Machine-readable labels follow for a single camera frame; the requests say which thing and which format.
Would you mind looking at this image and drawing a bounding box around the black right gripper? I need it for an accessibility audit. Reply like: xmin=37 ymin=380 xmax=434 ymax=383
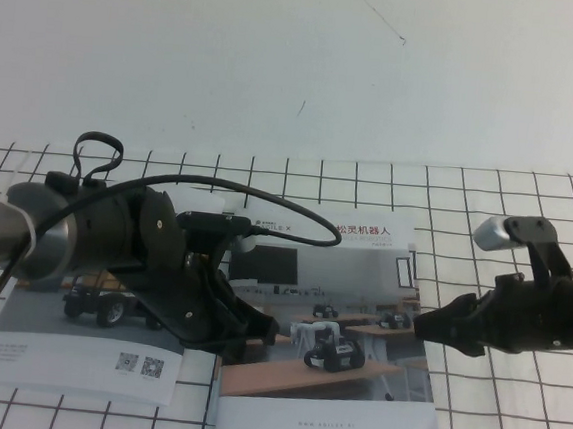
xmin=411 ymin=263 xmax=569 ymax=365

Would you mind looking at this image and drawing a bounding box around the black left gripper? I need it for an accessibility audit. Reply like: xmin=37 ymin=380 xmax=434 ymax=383
xmin=126 ymin=246 xmax=285 ymax=367

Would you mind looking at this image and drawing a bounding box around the AgileX robotics brochure book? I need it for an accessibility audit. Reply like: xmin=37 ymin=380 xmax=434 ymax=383
xmin=0 ymin=173 xmax=463 ymax=429

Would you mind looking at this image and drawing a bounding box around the black left camera bracket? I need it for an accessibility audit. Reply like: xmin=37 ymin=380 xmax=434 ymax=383
xmin=181 ymin=225 xmax=232 ymax=272

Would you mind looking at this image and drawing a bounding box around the black camera bracket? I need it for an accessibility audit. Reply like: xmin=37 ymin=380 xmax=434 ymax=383
xmin=498 ymin=213 xmax=573 ymax=289
xmin=181 ymin=225 xmax=232 ymax=272

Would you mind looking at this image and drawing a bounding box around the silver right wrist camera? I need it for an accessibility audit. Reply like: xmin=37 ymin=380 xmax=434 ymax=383
xmin=472 ymin=213 xmax=524 ymax=255

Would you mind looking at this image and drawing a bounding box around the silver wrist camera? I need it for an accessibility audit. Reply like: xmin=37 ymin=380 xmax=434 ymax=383
xmin=472 ymin=213 xmax=524 ymax=255
xmin=172 ymin=208 xmax=258 ymax=256

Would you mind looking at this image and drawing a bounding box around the black right camera bracket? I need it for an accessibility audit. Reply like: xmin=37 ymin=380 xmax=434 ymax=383
xmin=498 ymin=213 xmax=573 ymax=289

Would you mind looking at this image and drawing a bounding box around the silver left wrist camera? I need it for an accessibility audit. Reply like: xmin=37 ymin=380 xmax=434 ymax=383
xmin=172 ymin=208 xmax=258 ymax=256

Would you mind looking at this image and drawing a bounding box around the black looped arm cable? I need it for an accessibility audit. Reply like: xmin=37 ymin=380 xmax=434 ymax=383
xmin=69 ymin=128 xmax=127 ymax=194

